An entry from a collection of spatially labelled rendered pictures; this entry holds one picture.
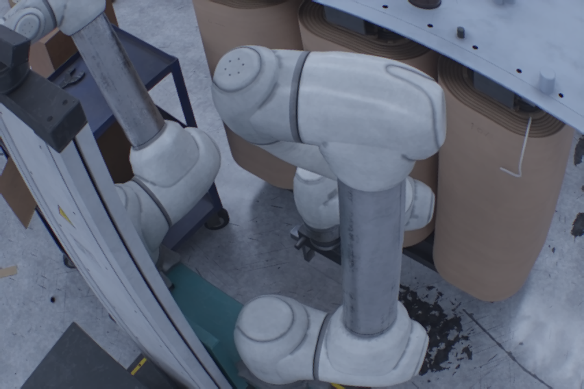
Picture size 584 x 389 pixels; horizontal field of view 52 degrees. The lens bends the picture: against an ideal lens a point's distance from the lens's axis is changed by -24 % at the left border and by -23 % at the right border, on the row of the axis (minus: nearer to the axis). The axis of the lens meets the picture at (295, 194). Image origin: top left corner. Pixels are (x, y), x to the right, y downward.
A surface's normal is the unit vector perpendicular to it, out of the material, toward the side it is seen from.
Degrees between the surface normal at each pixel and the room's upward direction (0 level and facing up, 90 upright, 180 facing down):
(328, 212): 85
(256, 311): 6
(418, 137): 73
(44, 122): 0
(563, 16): 0
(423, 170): 90
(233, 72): 23
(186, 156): 59
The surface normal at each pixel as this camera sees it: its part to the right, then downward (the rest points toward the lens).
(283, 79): -0.15, -0.18
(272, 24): 0.18, 0.78
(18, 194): -0.40, -0.24
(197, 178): 0.65, 0.22
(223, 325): -0.12, -0.58
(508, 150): -0.57, 0.71
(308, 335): 0.05, -0.48
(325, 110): -0.29, 0.34
